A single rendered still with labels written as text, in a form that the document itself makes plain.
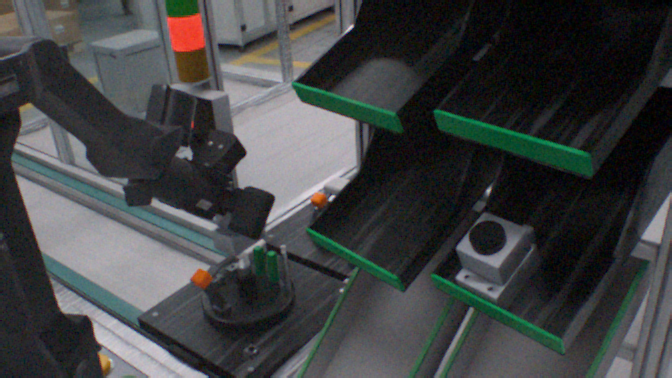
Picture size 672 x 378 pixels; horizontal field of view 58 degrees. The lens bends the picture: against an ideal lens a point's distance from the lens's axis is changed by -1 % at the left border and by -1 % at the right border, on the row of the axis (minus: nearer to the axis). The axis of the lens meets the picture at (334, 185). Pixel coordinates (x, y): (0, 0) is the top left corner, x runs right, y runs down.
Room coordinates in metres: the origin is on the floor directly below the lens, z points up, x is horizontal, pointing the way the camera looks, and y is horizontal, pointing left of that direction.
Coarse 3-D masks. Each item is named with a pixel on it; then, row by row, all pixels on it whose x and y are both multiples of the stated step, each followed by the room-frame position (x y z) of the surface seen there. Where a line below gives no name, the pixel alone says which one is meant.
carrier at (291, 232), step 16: (336, 176) 1.09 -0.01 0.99; (336, 192) 1.04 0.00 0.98; (304, 208) 1.01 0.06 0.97; (288, 224) 0.95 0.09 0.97; (304, 224) 0.95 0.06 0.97; (272, 240) 0.90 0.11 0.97; (288, 240) 0.90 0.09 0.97; (304, 240) 0.90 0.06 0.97; (288, 256) 0.86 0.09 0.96; (304, 256) 0.85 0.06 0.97; (320, 256) 0.84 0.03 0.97; (336, 256) 0.84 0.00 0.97; (320, 272) 0.82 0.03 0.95; (336, 272) 0.80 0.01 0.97; (352, 272) 0.79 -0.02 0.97
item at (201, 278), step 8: (200, 272) 0.67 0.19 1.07; (208, 272) 0.68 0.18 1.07; (216, 272) 0.69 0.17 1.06; (192, 280) 0.67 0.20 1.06; (200, 280) 0.66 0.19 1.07; (208, 280) 0.67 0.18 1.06; (208, 288) 0.67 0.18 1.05; (208, 296) 0.68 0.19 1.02; (216, 296) 0.68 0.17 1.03; (216, 304) 0.68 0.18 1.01; (224, 304) 0.69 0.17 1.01
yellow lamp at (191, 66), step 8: (200, 48) 0.93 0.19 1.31; (176, 56) 0.93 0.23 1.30; (184, 56) 0.92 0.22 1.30; (192, 56) 0.92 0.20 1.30; (200, 56) 0.93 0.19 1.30; (176, 64) 0.93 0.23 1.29; (184, 64) 0.92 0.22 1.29; (192, 64) 0.92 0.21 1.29; (200, 64) 0.93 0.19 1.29; (184, 72) 0.92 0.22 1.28; (192, 72) 0.92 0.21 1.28; (200, 72) 0.93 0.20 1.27; (208, 72) 0.94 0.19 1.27; (184, 80) 0.92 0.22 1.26; (192, 80) 0.92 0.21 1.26
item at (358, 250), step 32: (416, 128) 0.66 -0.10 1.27; (384, 160) 0.62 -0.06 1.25; (416, 160) 0.61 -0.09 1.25; (448, 160) 0.59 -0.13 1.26; (480, 160) 0.53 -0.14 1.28; (352, 192) 0.59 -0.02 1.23; (384, 192) 0.58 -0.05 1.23; (416, 192) 0.56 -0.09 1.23; (448, 192) 0.55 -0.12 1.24; (480, 192) 0.53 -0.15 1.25; (320, 224) 0.56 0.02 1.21; (352, 224) 0.55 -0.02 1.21; (384, 224) 0.54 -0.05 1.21; (416, 224) 0.52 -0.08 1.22; (448, 224) 0.50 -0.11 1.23; (352, 256) 0.49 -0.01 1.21; (384, 256) 0.50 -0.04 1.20; (416, 256) 0.47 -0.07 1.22
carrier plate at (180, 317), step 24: (216, 264) 0.84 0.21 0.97; (288, 264) 0.83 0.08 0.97; (192, 288) 0.78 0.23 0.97; (312, 288) 0.76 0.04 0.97; (336, 288) 0.75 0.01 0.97; (144, 312) 0.73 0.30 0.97; (168, 312) 0.72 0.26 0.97; (192, 312) 0.72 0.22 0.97; (312, 312) 0.70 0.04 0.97; (168, 336) 0.67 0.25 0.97; (192, 336) 0.66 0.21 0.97; (216, 336) 0.66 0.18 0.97; (240, 336) 0.66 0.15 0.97; (264, 336) 0.66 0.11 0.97; (288, 336) 0.65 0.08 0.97; (312, 336) 0.66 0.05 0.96; (216, 360) 0.61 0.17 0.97; (240, 360) 0.61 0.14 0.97; (264, 360) 0.61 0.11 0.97
